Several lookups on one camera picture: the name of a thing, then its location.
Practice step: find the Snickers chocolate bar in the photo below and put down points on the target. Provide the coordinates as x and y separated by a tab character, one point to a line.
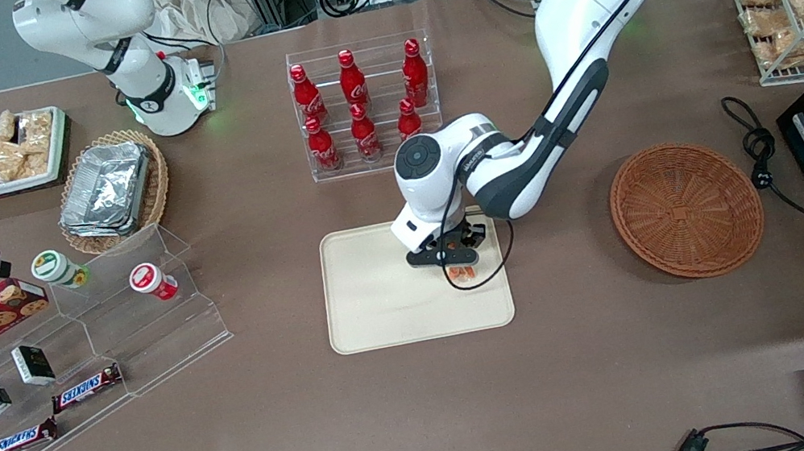
19	440
86	388

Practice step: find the stack of foil trays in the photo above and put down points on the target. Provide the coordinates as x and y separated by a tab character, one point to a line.
106	189

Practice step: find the clear acrylic stepped display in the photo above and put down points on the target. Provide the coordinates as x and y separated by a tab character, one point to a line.
144	342

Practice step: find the black box with white label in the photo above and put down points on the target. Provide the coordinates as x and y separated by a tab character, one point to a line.
33	365

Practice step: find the triangular sandwich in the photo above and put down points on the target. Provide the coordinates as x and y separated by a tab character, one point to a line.
464	274

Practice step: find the cream plastic tray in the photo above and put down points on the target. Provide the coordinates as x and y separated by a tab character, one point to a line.
383	310

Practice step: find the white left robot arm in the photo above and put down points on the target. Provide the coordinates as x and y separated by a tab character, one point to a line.
578	8

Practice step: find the beige cloth bag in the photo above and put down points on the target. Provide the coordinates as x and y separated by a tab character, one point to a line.
202	10

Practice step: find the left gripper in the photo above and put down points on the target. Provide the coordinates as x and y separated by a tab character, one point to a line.
472	233

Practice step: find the green lid white cup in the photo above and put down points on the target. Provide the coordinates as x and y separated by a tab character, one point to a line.
58	268

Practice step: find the oval light wicker basket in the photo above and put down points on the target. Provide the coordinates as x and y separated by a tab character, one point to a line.
156	193

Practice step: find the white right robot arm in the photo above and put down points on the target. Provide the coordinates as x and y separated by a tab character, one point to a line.
141	81

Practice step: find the red lid cup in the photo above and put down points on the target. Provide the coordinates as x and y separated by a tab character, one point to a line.
152	281

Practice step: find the red cola bottle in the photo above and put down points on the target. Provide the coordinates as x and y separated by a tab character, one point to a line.
307	94
409	120
365	136
323	147
353	83
415	75

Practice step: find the round brown wicker basket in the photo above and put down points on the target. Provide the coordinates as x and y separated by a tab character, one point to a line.
685	211

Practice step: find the clear acrylic bottle rack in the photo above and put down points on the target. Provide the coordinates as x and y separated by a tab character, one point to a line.
374	59

